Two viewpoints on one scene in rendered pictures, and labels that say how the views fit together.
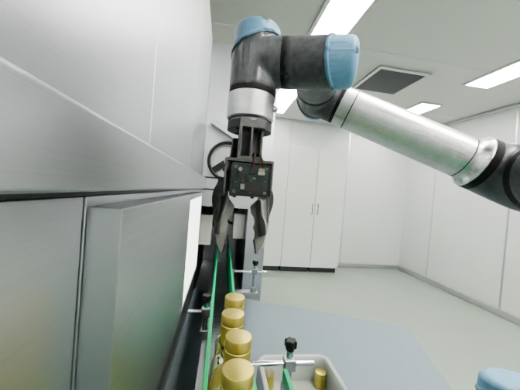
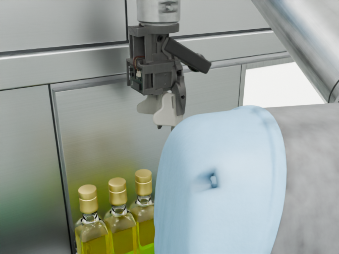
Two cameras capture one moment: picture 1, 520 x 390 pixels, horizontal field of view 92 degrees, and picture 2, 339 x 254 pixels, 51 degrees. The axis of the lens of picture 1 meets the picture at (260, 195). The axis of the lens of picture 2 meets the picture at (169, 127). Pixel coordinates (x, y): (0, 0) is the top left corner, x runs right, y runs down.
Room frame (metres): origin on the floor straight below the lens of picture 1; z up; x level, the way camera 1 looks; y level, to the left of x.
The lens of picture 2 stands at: (0.19, -0.58, 1.53)
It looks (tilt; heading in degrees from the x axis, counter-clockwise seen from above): 23 degrees down; 68
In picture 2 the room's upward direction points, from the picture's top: straight up
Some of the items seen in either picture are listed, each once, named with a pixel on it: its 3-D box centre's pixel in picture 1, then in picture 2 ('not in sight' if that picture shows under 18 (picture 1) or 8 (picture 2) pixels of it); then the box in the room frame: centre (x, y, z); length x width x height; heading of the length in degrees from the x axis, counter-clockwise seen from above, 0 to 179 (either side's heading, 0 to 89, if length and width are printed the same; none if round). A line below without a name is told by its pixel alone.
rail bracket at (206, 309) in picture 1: (198, 315); not in sight; (0.78, 0.16, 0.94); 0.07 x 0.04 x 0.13; 98
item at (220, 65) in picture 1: (237, 139); not in sight; (1.73, 0.19, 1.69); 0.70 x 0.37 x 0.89; 8
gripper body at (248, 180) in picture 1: (247, 161); (155, 58); (0.40, 0.02, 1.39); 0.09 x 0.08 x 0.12; 8
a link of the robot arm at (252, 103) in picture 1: (252, 111); (159, 11); (0.41, 0.02, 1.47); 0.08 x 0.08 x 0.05
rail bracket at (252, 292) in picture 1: (248, 283); not in sight; (1.20, 0.02, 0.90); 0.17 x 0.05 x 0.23; 98
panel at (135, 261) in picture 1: (178, 258); (227, 125); (0.67, 0.20, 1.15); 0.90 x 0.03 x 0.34; 8
